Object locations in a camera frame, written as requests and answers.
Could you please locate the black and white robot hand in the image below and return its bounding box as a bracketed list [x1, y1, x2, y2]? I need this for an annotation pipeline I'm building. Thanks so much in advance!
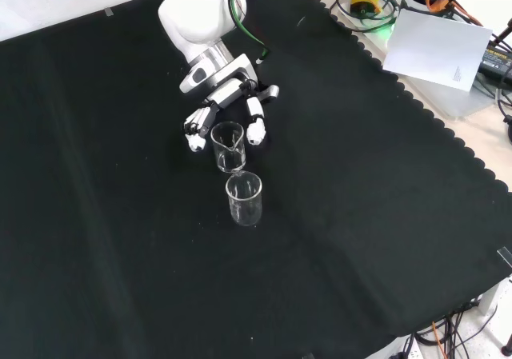
[182, 54, 280, 153]

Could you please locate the clear glass beaker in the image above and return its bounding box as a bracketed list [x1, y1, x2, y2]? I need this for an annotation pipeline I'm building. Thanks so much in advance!
[210, 121, 246, 174]
[225, 170, 264, 227]

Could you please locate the black scalloped table cloth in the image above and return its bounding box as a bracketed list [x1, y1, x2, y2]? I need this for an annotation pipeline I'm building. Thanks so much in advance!
[0, 0, 512, 359]

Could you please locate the pale board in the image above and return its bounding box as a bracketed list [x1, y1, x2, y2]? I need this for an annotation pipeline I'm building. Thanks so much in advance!
[382, 8, 494, 93]

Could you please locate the black power adapter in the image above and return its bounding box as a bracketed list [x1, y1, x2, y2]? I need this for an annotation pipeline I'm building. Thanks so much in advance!
[478, 45, 512, 84]

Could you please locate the white power strip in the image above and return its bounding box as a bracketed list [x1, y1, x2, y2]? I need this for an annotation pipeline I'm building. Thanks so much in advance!
[394, 333, 421, 359]

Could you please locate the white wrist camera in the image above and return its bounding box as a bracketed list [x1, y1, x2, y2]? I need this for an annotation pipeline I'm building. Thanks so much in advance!
[178, 63, 215, 94]

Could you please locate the green cable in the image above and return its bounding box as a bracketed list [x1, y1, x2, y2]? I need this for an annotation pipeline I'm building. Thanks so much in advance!
[228, 0, 273, 66]

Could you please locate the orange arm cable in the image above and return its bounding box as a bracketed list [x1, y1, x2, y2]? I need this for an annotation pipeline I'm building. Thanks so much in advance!
[424, 0, 485, 27]

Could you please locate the black side cable bundle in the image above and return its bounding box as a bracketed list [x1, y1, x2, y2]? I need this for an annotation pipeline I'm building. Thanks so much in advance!
[494, 73, 512, 144]

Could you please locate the black floor cable bundle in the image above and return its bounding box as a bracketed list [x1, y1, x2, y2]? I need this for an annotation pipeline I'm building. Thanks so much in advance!
[414, 297, 512, 359]

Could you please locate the thin orange cable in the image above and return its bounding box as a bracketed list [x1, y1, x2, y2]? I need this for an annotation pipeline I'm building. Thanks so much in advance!
[430, 321, 447, 359]

